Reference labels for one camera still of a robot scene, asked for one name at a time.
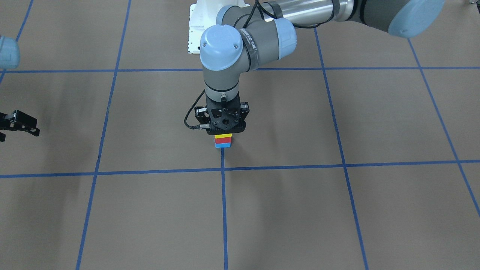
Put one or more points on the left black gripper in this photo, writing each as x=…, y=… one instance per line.
x=202, y=114

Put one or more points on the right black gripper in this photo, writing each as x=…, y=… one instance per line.
x=18, y=120

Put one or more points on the yellow wooden block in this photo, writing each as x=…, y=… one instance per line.
x=223, y=136

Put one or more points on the red wooden block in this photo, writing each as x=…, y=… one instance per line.
x=222, y=140

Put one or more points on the blue wooden block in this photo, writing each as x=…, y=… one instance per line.
x=222, y=145

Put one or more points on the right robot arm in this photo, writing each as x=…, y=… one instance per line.
x=9, y=56

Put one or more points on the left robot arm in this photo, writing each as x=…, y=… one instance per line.
x=232, y=38

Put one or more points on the brown paper table cover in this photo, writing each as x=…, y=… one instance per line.
x=361, y=149

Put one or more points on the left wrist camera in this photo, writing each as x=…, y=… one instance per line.
x=222, y=122

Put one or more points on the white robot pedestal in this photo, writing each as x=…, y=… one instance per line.
x=199, y=21

